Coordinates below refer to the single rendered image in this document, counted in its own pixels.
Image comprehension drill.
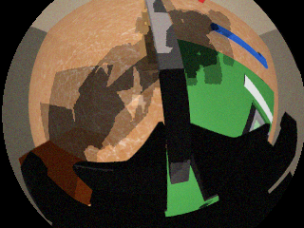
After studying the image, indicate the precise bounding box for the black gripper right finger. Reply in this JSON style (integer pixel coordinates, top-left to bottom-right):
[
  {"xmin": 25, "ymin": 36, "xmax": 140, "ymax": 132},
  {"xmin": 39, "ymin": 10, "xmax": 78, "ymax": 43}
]
[{"xmin": 190, "ymin": 123, "xmax": 270, "ymax": 201}]

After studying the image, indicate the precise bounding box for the white flat bar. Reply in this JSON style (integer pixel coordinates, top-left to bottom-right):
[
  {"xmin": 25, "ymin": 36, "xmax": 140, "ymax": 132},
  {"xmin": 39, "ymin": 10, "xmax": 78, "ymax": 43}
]
[{"xmin": 244, "ymin": 75, "xmax": 273, "ymax": 122}]

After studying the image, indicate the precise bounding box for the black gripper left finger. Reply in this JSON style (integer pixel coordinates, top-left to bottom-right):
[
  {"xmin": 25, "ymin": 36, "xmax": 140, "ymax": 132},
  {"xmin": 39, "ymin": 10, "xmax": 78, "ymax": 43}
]
[{"xmin": 72, "ymin": 122, "xmax": 167, "ymax": 212}]

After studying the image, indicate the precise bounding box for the green flat mat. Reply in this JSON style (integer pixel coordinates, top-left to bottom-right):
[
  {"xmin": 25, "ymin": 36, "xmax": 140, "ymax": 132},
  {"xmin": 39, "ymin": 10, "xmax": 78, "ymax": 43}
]
[{"xmin": 164, "ymin": 39, "xmax": 275, "ymax": 217}]

